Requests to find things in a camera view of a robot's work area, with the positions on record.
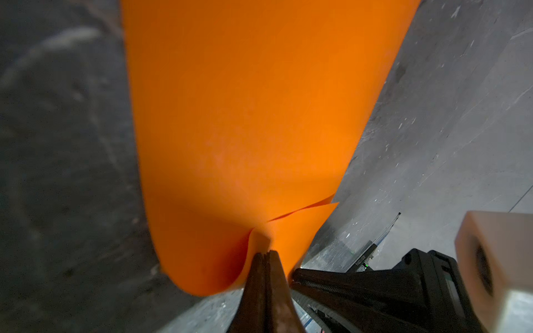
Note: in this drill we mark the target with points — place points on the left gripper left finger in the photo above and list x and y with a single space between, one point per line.
251 313

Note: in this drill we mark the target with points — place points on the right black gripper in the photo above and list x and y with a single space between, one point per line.
389 301

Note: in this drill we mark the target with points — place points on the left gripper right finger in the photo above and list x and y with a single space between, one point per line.
281 315

